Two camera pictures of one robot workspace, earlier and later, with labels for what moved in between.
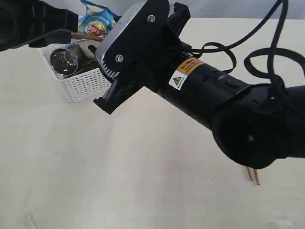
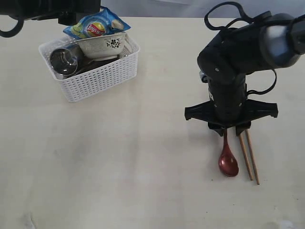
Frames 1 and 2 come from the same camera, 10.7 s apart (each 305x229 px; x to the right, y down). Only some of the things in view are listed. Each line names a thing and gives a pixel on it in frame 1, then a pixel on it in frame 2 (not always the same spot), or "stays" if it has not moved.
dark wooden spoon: x=90 y=36 to x=228 y=163
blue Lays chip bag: x=97 y=20 stays
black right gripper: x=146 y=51 to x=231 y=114
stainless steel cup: x=68 y=60 stays
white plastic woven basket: x=79 y=86 stays
